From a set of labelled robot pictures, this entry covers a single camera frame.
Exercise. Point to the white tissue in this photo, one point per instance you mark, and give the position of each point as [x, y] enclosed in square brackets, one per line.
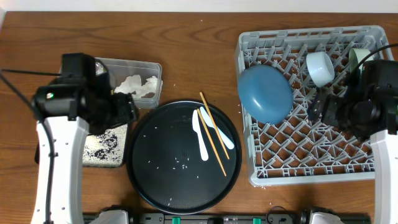
[133, 86]
[150, 85]

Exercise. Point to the round black serving tray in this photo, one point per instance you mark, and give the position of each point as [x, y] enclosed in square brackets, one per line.
[164, 164]

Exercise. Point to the wooden chopstick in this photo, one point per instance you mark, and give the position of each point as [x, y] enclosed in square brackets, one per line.
[211, 142]
[212, 119]

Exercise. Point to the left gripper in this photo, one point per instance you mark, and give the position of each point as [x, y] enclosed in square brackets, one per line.
[128, 111]

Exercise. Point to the light green bowl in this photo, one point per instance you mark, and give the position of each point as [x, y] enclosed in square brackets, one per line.
[355, 56]

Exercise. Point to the white plastic spoon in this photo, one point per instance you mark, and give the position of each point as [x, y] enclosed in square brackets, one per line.
[226, 140]
[197, 129]

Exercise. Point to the dark blue plate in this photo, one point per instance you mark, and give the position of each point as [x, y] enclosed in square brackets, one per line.
[265, 94]

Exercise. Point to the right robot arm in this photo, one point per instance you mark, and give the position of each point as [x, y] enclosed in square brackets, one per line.
[368, 111]

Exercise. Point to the light blue saucer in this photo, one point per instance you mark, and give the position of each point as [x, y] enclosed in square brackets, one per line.
[320, 68]

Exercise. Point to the clear plastic waste bin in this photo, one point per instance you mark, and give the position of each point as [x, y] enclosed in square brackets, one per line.
[121, 69]

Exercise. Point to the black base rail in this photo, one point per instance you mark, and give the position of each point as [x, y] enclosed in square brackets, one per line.
[160, 218]

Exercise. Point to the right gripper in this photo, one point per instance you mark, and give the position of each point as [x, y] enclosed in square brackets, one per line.
[329, 116]

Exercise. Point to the grey dishwasher rack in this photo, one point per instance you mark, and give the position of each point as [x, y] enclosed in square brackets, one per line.
[296, 150]

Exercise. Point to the white rice pile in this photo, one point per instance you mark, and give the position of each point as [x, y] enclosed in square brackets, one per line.
[105, 146]

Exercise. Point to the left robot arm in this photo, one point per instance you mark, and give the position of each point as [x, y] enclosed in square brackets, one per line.
[80, 101]

